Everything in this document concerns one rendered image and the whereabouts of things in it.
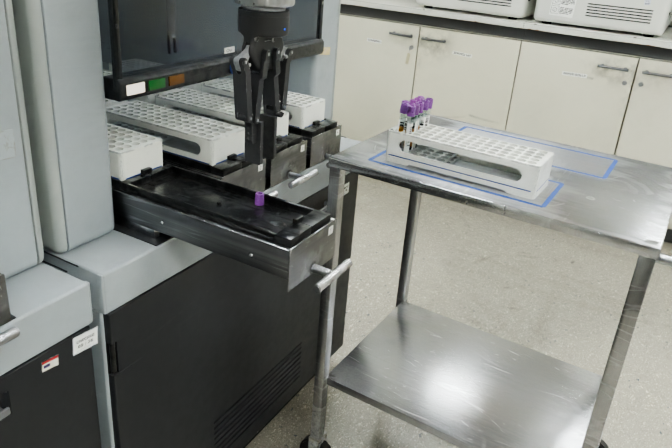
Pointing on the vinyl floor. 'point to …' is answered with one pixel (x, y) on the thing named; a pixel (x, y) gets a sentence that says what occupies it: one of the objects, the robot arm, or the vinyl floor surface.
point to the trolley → (527, 398)
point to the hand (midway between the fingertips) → (261, 139)
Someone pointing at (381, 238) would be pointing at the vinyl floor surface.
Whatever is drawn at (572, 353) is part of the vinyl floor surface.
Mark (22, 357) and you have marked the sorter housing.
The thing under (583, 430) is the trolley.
